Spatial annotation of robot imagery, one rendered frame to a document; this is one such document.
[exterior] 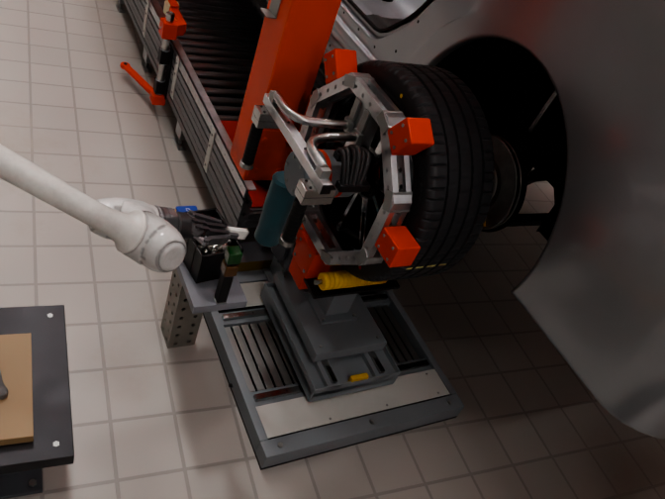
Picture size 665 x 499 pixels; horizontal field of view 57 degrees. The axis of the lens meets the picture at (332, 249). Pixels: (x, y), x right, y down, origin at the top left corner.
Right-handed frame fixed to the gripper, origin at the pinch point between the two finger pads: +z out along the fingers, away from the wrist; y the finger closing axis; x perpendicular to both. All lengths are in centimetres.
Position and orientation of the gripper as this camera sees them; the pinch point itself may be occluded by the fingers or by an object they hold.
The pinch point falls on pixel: (236, 233)
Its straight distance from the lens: 175.3
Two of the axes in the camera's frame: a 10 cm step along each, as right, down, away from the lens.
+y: -4.8, -6.8, 5.5
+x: -5.3, 7.3, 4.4
